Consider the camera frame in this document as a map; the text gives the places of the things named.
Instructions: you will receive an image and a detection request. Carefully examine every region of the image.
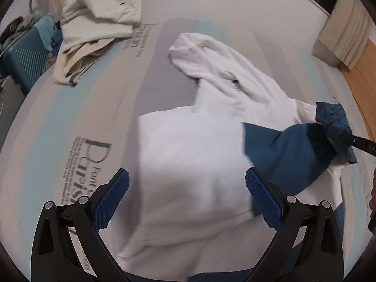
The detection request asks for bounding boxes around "white and blue hooded jacket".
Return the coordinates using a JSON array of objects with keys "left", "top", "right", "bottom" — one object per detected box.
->
[{"left": 116, "top": 32, "right": 358, "bottom": 282}]

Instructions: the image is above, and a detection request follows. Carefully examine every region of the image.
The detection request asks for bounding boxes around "cream garment pile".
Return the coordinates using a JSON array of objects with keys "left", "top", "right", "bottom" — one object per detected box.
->
[{"left": 53, "top": 0, "right": 142, "bottom": 87}]

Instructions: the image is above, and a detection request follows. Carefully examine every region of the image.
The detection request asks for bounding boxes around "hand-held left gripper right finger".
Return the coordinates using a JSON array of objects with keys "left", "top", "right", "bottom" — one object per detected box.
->
[{"left": 245, "top": 167, "right": 344, "bottom": 282}]

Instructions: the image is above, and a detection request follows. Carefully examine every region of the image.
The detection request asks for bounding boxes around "teal ribbed suitcase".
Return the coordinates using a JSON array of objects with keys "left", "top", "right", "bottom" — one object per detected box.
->
[{"left": 2, "top": 16, "right": 63, "bottom": 95}]

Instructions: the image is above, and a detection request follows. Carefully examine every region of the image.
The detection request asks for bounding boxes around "grey suitcase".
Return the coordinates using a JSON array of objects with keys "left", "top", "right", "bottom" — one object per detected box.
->
[{"left": 0, "top": 75, "right": 26, "bottom": 133}]

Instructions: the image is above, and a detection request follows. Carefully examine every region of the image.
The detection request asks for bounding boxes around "striped printed bed sheet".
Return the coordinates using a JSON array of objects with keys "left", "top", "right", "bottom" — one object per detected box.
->
[{"left": 0, "top": 0, "right": 376, "bottom": 282}]

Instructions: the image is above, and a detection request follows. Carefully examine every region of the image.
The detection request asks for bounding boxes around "white pleated curtain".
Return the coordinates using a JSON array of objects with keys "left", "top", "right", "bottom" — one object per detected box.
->
[{"left": 312, "top": 0, "right": 371, "bottom": 71}]

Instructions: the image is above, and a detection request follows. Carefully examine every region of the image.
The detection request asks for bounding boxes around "dark clothes heap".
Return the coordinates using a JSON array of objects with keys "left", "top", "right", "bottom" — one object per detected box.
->
[{"left": 0, "top": 13, "right": 42, "bottom": 52}]

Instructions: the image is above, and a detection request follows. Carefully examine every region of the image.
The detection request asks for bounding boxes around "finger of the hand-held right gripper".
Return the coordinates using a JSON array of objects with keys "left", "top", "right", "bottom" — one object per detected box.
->
[{"left": 325, "top": 127, "right": 376, "bottom": 157}]

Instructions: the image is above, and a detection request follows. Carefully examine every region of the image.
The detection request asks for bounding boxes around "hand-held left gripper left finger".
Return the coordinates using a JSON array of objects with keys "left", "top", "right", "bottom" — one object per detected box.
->
[{"left": 31, "top": 168, "right": 130, "bottom": 282}]

